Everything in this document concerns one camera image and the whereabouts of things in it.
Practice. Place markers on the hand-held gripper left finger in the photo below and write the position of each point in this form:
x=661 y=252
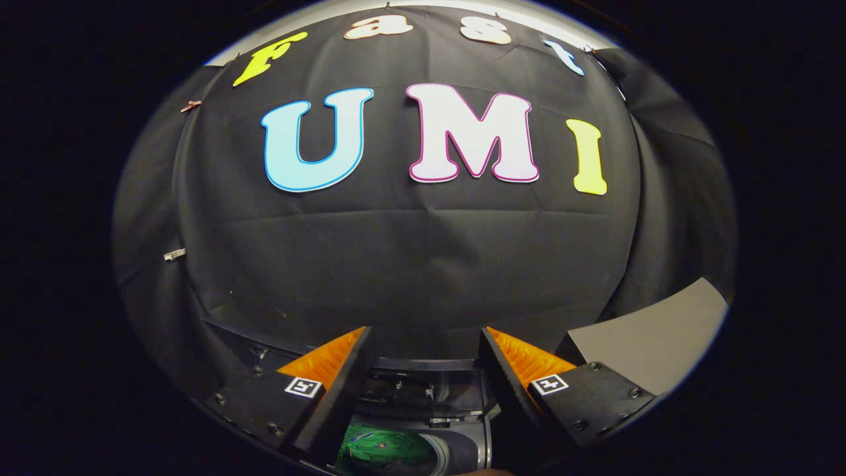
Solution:
x=340 y=396

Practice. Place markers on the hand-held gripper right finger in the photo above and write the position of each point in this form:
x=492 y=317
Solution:
x=505 y=370

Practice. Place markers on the green polo shirt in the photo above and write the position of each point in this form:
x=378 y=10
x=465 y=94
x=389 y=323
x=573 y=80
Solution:
x=383 y=449

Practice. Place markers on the dark grey washing machine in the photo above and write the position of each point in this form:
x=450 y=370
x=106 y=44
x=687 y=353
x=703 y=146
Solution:
x=462 y=449

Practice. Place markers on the black backdrop cloth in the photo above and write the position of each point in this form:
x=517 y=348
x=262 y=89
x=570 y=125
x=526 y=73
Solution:
x=410 y=264

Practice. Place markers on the silver clip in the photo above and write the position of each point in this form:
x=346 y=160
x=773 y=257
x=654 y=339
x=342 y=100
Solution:
x=174 y=254

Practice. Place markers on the brown clip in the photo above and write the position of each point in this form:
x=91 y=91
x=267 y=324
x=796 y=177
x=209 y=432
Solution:
x=190 y=105

